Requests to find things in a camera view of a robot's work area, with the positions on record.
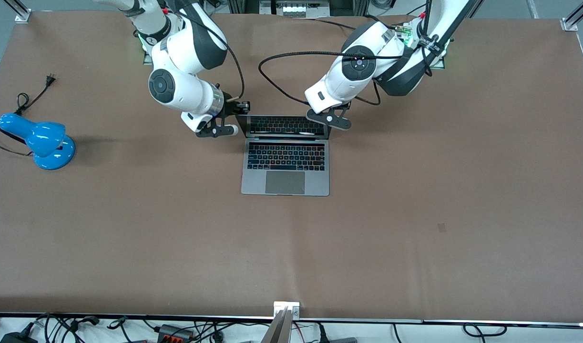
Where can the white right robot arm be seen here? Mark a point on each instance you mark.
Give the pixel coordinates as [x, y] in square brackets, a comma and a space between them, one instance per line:
[186, 52]

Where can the black orange power strip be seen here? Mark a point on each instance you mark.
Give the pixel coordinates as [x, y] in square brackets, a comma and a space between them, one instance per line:
[176, 333]

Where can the silver control box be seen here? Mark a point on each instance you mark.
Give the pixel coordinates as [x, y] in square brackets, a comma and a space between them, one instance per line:
[295, 7]

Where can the silver laptop with black keyboard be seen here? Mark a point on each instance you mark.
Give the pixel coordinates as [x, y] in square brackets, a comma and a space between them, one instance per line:
[285, 183]

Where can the black power adapter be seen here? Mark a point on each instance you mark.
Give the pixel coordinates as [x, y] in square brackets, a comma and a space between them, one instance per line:
[17, 338]

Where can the aluminium frame post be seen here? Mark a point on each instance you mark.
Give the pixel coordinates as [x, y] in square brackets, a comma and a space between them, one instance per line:
[18, 12]
[575, 19]

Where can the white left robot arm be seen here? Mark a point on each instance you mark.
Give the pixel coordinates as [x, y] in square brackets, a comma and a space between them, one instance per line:
[367, 57]

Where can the blue desk lamp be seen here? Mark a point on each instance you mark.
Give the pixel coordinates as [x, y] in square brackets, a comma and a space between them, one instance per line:
[43, 143]

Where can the aluminium profile with bracket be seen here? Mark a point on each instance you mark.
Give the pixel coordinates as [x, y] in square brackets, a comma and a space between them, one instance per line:
[284, 319]

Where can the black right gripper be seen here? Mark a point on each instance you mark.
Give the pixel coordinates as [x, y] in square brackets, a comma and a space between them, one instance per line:
[231, 107]

